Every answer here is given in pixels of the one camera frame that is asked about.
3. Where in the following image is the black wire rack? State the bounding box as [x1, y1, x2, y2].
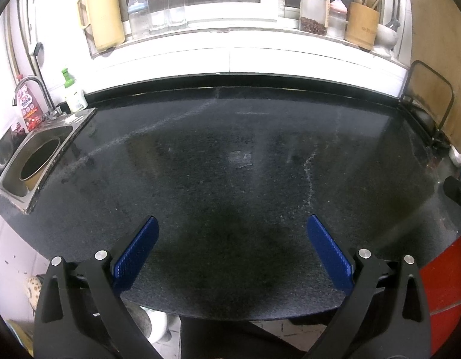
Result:
[398, 60, 455, 148]

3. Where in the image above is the metal faucet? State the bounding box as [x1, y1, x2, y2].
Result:
[11, 76, 63, 120]

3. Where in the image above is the white bottle with green cap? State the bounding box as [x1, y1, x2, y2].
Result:
[61, 68, 89, 113]

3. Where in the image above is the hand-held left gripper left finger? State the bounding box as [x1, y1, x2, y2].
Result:
[34, 216, 160, 359]

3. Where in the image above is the glass jar with peppercorns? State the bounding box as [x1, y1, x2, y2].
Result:
[299, 0, 331, 36]

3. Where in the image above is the bamboo utensil holder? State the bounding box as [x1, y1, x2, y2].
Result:
[344, 2, 381, 51]

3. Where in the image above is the red detergent bottle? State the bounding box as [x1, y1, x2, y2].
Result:
[14, 82, 44, 133]

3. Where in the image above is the baby bottle with pink collar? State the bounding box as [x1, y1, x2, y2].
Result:
[325, 0, 347, 40]

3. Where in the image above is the baby bottle with blue collar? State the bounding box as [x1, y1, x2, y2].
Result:
[127, 0, 150, 39]

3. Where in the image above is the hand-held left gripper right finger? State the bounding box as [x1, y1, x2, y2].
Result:
[307, 215, 433, 359]

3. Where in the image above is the red cabinet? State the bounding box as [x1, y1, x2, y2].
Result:
[417, 228, 461, 359]

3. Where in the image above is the yellow pitcher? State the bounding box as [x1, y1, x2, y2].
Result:
[77, 0, 125, 54]

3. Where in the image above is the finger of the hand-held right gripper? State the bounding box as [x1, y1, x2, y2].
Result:
[443, 176, 461, 227]

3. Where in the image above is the clear drinking glass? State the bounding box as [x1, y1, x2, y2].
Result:
[165, 0, 188, 28]
[144, 0, 169, 34]

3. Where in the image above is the white ceramic bowl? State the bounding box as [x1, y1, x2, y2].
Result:
[376, 22, 399, 49]

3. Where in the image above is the stainless steel sink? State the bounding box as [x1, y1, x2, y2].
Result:
[0, 107, 98, 215]

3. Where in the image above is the wooden cutting board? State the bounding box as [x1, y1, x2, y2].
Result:
[406, 0, 461, 152]

